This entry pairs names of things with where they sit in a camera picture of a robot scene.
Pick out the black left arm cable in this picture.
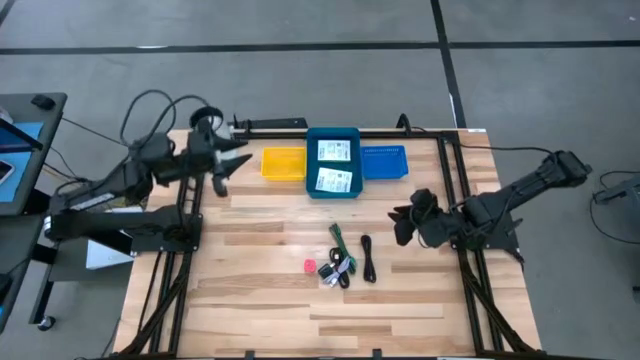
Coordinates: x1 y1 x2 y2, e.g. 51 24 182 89
118 88 212 147

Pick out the dark laptop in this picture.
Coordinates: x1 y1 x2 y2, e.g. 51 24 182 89
0 116 44 155

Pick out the grey equipment with cable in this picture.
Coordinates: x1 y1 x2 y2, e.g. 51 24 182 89
588 170 640 246

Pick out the white cylinder with black rim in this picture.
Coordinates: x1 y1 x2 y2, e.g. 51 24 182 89
189 105 237 162

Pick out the black bracket bar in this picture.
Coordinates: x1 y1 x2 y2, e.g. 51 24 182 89
232 113 309 131

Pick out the black aluminium table frame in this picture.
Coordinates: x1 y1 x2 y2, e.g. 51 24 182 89
113 127 542 360

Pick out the black computer mouse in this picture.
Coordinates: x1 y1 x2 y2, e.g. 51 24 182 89
30 94 57 112

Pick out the thin black coiled cable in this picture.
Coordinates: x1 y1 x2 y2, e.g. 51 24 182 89
360 234 378 284

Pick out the white printed box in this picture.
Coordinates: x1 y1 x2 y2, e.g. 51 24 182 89
316 138 353 163

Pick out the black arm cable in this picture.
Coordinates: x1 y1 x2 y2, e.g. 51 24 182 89
118 88 212 147
458 143 555 155

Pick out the green coiled cable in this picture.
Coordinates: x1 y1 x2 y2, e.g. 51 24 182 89
327 222 358 276

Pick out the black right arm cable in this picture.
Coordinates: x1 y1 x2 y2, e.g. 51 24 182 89
458 143 555 155

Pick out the black cart frame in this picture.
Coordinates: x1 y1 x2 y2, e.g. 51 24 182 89
0 189 134 332

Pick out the white sheet under arm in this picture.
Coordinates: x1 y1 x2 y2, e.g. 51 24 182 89
85 238 134 272

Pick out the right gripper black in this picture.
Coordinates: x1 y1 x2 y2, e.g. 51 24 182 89
388 188 457 249

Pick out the blue plastic basket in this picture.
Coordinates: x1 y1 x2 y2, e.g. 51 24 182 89
359 144 410 181

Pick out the yellow plastic basket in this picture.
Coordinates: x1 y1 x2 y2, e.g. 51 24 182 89
260 146 308 182

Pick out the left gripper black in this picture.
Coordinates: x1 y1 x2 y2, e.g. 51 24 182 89
185 117 254 178

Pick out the grey side desk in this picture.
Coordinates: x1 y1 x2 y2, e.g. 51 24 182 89
0 91 69 217

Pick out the white bundled cable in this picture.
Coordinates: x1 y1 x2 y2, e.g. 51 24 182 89
324 256 352 288

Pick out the light blue desk mat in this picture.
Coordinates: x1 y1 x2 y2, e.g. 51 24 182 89
0 121 46 204

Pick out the teal plastic bin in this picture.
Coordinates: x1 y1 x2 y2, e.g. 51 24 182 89
305 126 364 200

